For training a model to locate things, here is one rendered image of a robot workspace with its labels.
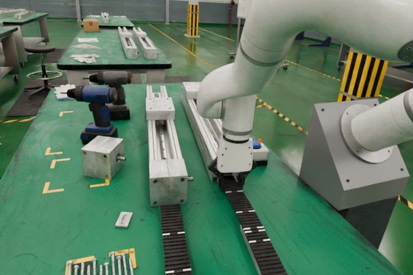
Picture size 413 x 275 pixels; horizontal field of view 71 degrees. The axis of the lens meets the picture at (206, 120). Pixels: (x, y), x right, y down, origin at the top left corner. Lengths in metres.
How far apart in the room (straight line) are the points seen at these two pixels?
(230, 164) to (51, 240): 0.47
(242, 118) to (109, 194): 0.44
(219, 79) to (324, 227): 0.48
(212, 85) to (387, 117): 0.48
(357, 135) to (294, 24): 0.57
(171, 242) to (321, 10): 0.54
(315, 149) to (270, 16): 0.58
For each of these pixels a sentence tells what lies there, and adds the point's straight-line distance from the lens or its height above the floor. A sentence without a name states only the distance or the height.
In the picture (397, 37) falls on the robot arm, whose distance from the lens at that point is 0.42.
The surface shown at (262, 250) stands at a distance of 0.71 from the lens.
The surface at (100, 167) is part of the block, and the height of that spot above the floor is 0.82.
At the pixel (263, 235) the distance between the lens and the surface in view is 0.74.
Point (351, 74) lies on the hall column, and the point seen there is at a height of 0.56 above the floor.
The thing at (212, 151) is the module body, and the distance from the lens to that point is 0.94.
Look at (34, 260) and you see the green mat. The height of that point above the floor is 0.78.
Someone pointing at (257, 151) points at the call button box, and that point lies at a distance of 1.02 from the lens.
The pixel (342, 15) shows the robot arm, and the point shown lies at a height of 1.30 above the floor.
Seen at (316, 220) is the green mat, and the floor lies 0.78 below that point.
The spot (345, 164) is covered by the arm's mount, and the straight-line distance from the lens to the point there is 0.93.
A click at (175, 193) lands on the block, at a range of 0.82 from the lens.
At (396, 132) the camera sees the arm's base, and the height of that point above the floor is 1.02.
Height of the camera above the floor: 1.31
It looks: 23 degrees down
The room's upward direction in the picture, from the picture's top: 4 degrees clockwise
